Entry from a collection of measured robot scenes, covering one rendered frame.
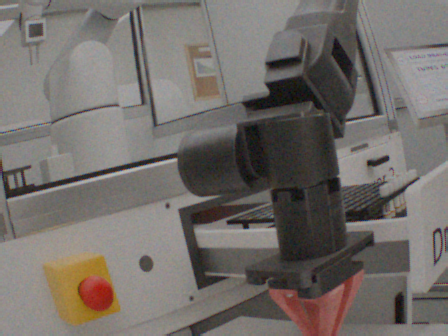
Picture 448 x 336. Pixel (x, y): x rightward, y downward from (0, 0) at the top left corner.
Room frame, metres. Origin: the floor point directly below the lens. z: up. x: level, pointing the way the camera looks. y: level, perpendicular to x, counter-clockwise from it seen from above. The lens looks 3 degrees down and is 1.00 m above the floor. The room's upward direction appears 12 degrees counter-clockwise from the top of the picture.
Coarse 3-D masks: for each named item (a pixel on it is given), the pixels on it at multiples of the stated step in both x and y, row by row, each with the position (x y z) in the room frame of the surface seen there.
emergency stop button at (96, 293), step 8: (88, 280) 0.46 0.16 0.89; (96, 280) 0.46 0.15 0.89; (104, 280) 0.47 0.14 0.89; (80, 288) 0.46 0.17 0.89; (88, 288) 0.45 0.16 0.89; (96, 288) 0.46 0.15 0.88; (104, 288) 0.47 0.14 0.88; (88, 296) 0.45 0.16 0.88; (96, 296) 0.46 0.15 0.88; (104, 296) 0.46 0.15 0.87; (112, 296) 0.47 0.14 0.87; (88, 304) 0.45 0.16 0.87; (96, 304) 0.46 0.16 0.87; (104, 304) 0.46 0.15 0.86
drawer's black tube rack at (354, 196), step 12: (348, 192) 0.67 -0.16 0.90; (360, 192) 0.64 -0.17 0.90; (372, 192) 0.61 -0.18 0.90; (348, 204) 0.57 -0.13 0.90; (360, 204) 0.55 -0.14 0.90; (240, 216) 0.68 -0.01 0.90; (252, 216) 0.66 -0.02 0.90; (264, 216) 0.63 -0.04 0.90; (348, 216) 0.53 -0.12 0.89; (360, 216) 0.53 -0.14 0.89; (372, 216) 0.60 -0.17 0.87; (396, 216) 0.56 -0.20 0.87
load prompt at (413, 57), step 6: (408, 54) 1.40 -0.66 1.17; (414, 54) 1.39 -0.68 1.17; (420, 54) 1.39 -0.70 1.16; (426, 54) 1.39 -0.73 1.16; (432, 54) 1.38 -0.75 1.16; (438, 54) 1.38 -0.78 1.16; (444, 54) 1.37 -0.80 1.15; (414, 60) 1.38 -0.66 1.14; (420, 60) 1.37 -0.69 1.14; (426, 60) 1.37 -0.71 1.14
